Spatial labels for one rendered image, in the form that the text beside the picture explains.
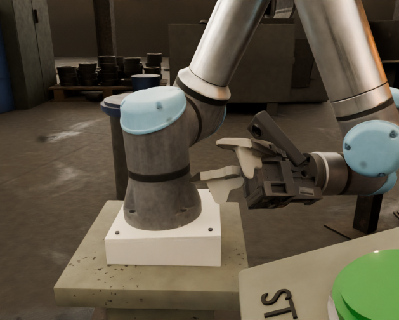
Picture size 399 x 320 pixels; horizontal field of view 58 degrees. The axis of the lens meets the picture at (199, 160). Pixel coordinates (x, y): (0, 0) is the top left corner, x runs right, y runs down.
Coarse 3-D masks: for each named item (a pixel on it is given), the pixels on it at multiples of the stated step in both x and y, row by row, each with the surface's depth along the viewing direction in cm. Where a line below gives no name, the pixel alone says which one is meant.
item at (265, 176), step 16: (272, 160) 56; (288, 160) 57; (320, 160) 59; (256, 176) 56; (272, 176) 56; (288, 176) 56; (304, 176) 62; (320, 176) 58; (256, 192) 56; (272, 192) 55; (288, 192) 55; (304, 192) 58; (320, 192) 58; (256, 208) 60; (272, 208) 61
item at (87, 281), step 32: (96, 224) 76; (224, 224) 76; (96, 256) 66; (224, 256) 66; (64, 288) 58; (96, 288) 58; (128, 288) 57; (160, 288) 57; (192, 288) 57; (224, 288) 57
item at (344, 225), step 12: (372, 24) 125; (384, 24) 122; (396, 24) 119; (384, 36) 123; (396, 36) 119; (384, 48) 123; (396, 48) 120; (384, 60) 120; (396, 60) 113; (396, 72) 109; (396, 84) 111; (360, 204) 128; (372, 204) 124; (348, 216) 140; (360, 216) 128; (372, 216) 126; (336, 228) 132; (348, 228) 132; (360, 228) 129; (372, 228) 129; (384, 228) 132
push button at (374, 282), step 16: (368, 256) 13; (384, 256) 13; (352, 272) 12; (368, 272) 12; (384, 272) 12; (336, 288) 12; (352, 288) 12; (368, 288) 12; (384, 288) 11; (336, 304) 12; (352, 304) 11; (368, 304) 11; (384, 304) 11
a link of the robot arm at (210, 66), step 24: (240, 0) 61; (264, 0) 61; (216, 24) 64; (240, 24) 63; (216, 48) 65; (240, 48) 66; (192, 72) 69; (216, 72) 67; (192, 96) 69; (216, 96) 69; (216, 120) 74
